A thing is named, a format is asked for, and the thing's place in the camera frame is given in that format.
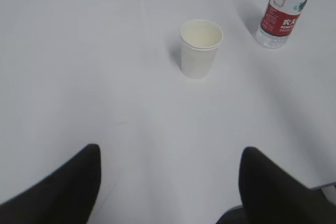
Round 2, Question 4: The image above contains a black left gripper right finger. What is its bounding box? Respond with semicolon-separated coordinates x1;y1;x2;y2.
240;147;335;223

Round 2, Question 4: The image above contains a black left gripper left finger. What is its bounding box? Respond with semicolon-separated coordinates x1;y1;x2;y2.
1;144;101;223

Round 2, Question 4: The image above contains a white paper cup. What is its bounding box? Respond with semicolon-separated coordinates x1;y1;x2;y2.
180;19;224;79

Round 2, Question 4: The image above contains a clear red-label water bottle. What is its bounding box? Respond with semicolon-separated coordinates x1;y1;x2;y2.
256;0;308;49

